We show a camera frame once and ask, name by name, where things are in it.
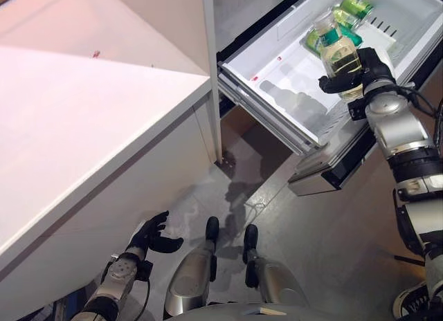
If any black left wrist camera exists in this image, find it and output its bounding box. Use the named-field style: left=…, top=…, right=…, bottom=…
left=137, top=260, right=154, bottom=281

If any white tall cabinet panel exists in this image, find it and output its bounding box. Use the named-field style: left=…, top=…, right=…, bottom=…
left=0, top=0, right=222, bottom=165

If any black white sneaker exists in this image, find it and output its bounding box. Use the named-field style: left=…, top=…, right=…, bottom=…
left=392, top=281, right=430, bottom=318

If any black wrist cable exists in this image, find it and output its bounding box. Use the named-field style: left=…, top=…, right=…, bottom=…
left=133, top=277, right=152, bottom=321
left=397, top=82, right=443, bottom=152

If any stainless steel fridge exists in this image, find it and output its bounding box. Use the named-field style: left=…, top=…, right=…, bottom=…
left=211, top=0, right=312, bottom=169

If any silver left robot leg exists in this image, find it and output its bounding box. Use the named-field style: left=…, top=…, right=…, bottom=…
left=165, top=216, right=222, bottom=317

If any white counter cabinet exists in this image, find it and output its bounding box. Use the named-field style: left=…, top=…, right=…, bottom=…
left=0, top=46, right=217, bottom=321

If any silver robot torso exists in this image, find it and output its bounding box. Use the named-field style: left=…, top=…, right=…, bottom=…
left=193, top=300, right=312, bottom=321

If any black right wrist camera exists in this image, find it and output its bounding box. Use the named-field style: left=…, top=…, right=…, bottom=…
left=347, top=100, right=368, bottom=122

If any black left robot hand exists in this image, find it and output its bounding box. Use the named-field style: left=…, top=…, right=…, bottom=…
left=126, top=210, right=184, bottom=259

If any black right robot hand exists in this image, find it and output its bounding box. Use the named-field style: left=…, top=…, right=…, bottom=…
left=318, top=46, right=397, bottom=94

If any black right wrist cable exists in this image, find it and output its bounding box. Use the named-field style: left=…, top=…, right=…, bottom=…
left=397, top=82, right=443, bottom=152

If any white fridge drawer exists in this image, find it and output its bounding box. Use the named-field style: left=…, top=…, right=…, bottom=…
left=216, top=0, right=443, bottom=197

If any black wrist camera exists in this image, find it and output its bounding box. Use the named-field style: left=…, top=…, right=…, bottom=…
left=137, top=260, right=154, bottom=281
left=347, top=100, right=368, bottom=122

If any yellow tea bottle green label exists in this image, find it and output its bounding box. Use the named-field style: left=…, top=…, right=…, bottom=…
left=313, top=13, right=364, bottom=101

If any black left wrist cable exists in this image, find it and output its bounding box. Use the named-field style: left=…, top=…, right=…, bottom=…
left=133, top=277, right=152, bottom=321

